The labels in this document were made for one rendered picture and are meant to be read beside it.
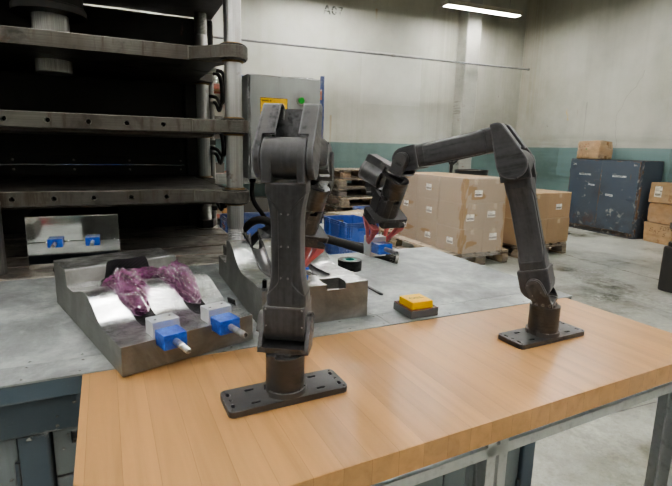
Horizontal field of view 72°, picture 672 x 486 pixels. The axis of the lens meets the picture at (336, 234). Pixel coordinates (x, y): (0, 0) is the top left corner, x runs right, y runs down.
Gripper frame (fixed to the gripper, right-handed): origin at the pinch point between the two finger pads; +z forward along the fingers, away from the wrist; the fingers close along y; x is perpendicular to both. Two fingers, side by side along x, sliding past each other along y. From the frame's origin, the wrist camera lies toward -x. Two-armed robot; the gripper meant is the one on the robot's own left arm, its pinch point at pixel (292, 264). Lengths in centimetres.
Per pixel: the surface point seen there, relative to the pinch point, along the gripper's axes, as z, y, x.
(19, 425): 29, 48, 16
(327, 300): 5.9, -8.9, 4.8
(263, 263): 11.4, 0.4, -18.2
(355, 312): 8.4, -16.8, 5.6
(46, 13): -23, 67, -118
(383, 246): -2.7, -27.0, -8.7
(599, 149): 0, -615, -424
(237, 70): -26, 5, -84
